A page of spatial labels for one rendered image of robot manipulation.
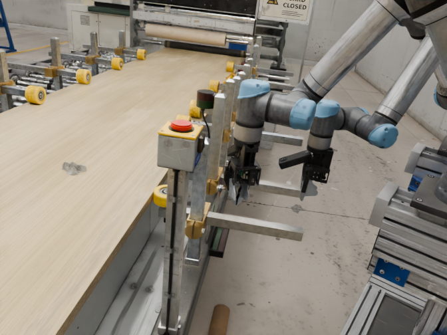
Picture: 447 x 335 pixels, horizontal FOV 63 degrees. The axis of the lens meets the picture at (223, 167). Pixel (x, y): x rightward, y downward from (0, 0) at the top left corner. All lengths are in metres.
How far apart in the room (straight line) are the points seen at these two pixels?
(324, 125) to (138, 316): 0.79
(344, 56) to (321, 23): 9.12
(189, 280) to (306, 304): 1.14
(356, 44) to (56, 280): 0.84
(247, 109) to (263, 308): 1.34
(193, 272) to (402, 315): 1.15
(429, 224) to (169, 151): 0.72
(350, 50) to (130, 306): 0.90
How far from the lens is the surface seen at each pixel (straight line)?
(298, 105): 0.89
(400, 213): 1.10
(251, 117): 0.92
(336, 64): 0.98
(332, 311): 2.16
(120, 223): 0.97
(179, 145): 0.66
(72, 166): 1.23
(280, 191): 1.31
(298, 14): 3.66
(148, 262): 1.29
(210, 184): 1.25
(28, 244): 0.95
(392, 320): 1.94
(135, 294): 1.18
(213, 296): 2.07
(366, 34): 0.97
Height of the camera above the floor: 1.45
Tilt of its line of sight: 25 degrees down
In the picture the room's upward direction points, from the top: 7 degrees clockwise
